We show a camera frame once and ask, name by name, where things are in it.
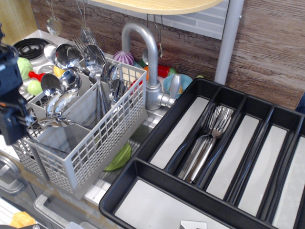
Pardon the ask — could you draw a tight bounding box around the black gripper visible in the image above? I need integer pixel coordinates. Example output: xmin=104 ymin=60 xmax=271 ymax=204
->
xmin=0 ymin=45 xmax=31 ymax=146

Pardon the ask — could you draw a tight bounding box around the grey plastic cutlery basket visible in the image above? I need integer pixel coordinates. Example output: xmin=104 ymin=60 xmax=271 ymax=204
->
xmin=13 ymin=63 xmax=147 ymax=199

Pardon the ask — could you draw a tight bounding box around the black cutlery tray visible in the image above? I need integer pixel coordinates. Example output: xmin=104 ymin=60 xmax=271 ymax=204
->
xmin=99 ymin=79 xmax=305 ymax=229

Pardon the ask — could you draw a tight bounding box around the stack of forks in tray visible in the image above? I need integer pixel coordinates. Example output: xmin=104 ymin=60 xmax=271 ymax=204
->
xmin=178 ymin=105 xmax=234 ymax=183

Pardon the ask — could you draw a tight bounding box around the light green toy fruit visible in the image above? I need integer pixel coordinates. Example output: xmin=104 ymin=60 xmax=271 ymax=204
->
xmin=27 ymin=80 xmax=43 ymax=96

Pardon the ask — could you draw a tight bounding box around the silver spoon lower left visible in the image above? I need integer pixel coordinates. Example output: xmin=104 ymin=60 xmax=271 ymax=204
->
xmin=38 ymin=92 xmax=77 ymax=128

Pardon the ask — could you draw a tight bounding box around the green toy cabbage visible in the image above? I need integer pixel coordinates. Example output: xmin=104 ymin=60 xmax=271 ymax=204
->
xmin=17 ymin=57 xmax=33 ymax=80

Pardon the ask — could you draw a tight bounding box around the yellow toy fruit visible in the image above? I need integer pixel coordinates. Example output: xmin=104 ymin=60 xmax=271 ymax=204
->
xmin=53 ymin=66 xmax=66 ymax=78

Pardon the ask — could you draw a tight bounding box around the black stove coil burner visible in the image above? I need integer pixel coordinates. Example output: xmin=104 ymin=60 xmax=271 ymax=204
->
xmin=13 ymin=38 xmax=50 ymax=56

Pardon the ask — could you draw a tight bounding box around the large silver ladle spoon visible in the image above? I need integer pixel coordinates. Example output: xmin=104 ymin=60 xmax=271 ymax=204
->
xmin=55 ymin=43 xmax=90 ymax=76

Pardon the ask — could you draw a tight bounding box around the large silver serving spoon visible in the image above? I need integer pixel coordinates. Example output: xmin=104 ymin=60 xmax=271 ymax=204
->
xmin=84 ymin=44 xmax=110 ymax=116

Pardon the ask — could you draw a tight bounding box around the hanging perforated skimmer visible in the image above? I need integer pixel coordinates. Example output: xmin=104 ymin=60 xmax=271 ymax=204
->
xmin=46 ymin=0 xmax=62 ymax=36

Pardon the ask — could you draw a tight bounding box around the hanging slotted spatula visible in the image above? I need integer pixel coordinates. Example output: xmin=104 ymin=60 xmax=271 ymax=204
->
xmin=76 ymin=0 xmax=97 ymax=45

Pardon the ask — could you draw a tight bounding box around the green toy leaf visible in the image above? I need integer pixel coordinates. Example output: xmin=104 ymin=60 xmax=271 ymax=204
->
xmin=104 ymin=143 xmax=132 ymax=172

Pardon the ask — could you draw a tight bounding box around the purple toy onion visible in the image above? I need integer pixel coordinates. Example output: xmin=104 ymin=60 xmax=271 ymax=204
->
xmin=113 ymin=51 xmax=134 ymax=65

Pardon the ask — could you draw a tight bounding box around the silver sink faucet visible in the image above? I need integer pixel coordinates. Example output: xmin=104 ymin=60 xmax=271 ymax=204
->
xmin=122 ymin=21 xmax=182 ymax=110

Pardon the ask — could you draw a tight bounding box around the red toy pepper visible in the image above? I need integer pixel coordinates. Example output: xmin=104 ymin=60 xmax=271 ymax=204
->
xmin=158 ymin=65 xmax=170 ymax=78

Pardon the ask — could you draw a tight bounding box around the light blue toy cup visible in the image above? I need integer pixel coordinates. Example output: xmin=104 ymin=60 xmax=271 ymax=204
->
xmin=163 ymin=73 xmax=193 ymax=99

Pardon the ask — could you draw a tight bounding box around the grey metal pole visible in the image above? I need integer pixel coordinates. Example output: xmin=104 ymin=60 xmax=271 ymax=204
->
xmin=214 ymin=0 xmax=244 ymax=85

